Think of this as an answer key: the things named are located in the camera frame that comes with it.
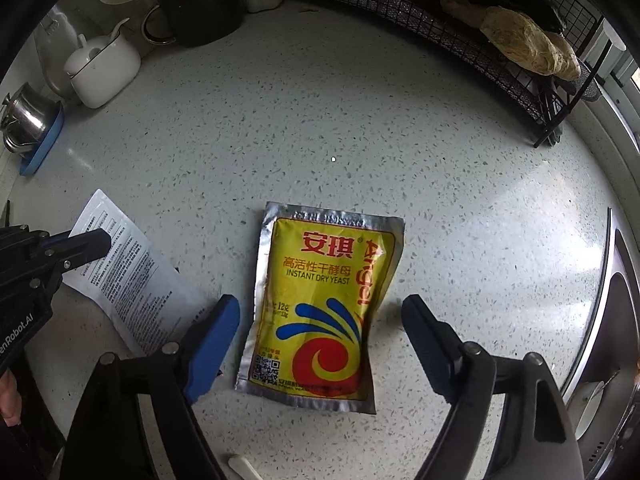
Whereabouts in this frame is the white ceramic seasoning jar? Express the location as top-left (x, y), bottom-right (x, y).
top-left (64, 19), bottom-right (142, 110)

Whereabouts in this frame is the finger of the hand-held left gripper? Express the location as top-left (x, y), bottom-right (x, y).
top-left (37, 228), bottom-right (112, 281)

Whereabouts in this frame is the white framed window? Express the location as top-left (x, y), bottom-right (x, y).
top-left (575, 17), bottom-right (640, 111)

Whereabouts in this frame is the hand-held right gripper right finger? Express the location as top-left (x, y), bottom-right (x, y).
top-left (401, 294), bottom-right (586, 480)

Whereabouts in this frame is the person's left hand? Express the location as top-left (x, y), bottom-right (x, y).
top-left (0, 372), bottom-right (23, 426)

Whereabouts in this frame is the yellow foil packet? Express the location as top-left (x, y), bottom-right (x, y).
top-left (235, 201), bottom-right (406, 415)

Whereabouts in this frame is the black wire rack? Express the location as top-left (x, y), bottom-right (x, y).
top-left (265, 0), bottom-right (613, 149)

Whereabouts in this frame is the ginger root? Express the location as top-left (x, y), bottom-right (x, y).
top-left (442, 0), bottom-right (582, 82)

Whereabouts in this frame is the large glass jar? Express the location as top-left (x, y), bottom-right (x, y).
top-left (35, 7), bottom-right (87, 102)

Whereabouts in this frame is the stainless steel cup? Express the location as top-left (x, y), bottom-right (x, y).
top-left (0, 82), bottom-right (52, 157)

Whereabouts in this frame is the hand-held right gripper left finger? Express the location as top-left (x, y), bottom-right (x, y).
top-left (60, 294), bottom-right (241, 480)

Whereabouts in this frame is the stainless steel sink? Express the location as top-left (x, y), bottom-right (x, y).
top-left (560, 207), bottom-right (640, 480)

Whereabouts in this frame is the dark green mug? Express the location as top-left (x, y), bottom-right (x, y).
top-left (141, 0), bottom-right (246, 49)

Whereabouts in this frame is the white measuring spoon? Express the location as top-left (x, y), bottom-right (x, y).
top-left (227, 454), bottom-right (262, 480)

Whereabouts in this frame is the white printed paper leaflet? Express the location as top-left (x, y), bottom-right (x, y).
top-left (62, 189), bottom-right (222, 361)

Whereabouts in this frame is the blue plastic dish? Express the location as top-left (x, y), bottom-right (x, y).
top-left (20, 102), bottom-right (67, 177)

